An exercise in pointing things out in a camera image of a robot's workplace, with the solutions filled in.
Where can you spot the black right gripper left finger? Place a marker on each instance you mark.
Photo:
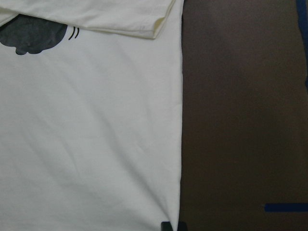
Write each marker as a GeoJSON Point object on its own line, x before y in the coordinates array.
{"type": "Point", "coordinates": [166, 226]}

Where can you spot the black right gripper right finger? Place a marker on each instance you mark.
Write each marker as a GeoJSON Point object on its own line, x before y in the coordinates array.
{"type": "Point", "coordinates": [182, 226]}

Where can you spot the cream long-sleeve cat shirt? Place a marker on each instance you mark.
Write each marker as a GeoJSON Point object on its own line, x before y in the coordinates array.
{"type": "Point", "coordinates": [90, 114]}

